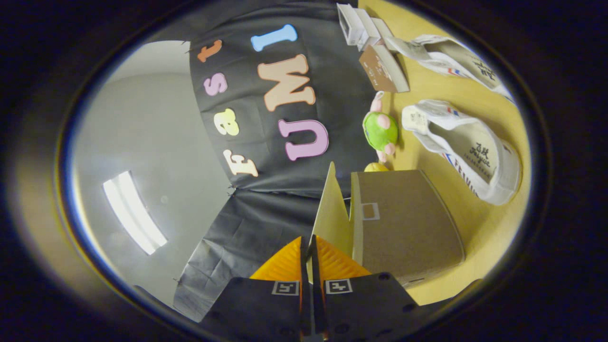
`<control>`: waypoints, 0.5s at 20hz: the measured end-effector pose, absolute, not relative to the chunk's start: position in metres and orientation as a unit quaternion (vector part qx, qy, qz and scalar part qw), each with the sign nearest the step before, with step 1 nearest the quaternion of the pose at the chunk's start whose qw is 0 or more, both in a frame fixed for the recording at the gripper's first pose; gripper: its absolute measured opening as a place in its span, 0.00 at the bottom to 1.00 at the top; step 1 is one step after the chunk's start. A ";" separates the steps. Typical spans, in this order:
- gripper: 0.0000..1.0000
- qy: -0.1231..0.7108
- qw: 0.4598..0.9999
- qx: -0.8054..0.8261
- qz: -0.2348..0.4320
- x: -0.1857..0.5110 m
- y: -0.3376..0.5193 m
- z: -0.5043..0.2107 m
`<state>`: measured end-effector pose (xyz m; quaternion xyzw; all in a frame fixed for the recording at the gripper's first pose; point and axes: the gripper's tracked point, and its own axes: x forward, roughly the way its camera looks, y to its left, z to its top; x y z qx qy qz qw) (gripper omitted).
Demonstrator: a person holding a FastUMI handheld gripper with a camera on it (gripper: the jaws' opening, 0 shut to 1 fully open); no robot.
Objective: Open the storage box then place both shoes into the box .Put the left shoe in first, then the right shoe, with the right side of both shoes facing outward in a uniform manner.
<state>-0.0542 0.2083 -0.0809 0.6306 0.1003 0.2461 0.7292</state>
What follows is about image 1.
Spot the green and pink plush toy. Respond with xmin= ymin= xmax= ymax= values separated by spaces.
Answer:
xmin=362 ymin=91 xmax=400 ymax=164

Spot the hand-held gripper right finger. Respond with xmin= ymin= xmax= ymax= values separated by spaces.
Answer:
xmin=311 ymin=234 xmax=421 ymax=340

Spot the thick white book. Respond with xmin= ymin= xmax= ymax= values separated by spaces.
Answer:
xmin=356 ymin=7 xmax=383 ymax=48

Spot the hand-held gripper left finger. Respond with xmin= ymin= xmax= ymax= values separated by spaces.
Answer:
xmin=199 ymin=236 xmax=312 ymax=340

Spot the white book with portrait cover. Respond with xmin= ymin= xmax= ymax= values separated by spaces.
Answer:
xmin=336 ymin=3 xmax=366 ymax=47

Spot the beige fabric storage box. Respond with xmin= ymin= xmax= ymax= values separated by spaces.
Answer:
xmin=311 ymin=161 xmax=466 ymax=288

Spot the white canvas shoe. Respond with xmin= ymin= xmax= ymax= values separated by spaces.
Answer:
xmin=401 ymin=99 xmax=523 ymax=206
xmin=385 ymin=33 xmax=518 ymax=105

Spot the brown cover book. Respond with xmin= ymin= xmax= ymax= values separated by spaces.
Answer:
xmin=359 ymin=44 xmax=410 ymax=94

